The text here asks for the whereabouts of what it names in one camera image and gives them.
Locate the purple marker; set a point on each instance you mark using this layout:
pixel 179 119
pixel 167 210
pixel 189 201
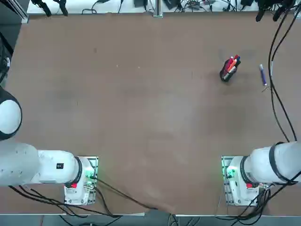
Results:
pixel 263 75

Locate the black power adapter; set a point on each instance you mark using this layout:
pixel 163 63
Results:
pixel 140 2
pixel 248 2

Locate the orange marker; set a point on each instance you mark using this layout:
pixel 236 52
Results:
pixel 231 66

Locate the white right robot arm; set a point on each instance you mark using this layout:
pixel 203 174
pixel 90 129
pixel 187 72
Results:
pixel 263 164

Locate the dark power adapter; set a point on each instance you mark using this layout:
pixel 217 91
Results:
pixel 171 3

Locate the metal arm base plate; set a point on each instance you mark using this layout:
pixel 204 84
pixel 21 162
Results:
pixel 95 162
pixel 223 164

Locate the red marker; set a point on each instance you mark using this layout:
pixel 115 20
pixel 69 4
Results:
pixel 235 58

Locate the power strip with red switches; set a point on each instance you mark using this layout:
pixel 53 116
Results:
pixel 194 2

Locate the aluminium frame post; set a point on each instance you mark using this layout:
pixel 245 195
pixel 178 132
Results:
pixel 158 9
pixel 24 17

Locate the black mesh pen holder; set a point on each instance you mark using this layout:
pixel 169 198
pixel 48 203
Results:
pixel 224 75

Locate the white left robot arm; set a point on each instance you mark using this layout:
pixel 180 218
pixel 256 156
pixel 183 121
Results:
pixel 47 167

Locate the black marker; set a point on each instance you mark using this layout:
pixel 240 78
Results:
pixel 238 63

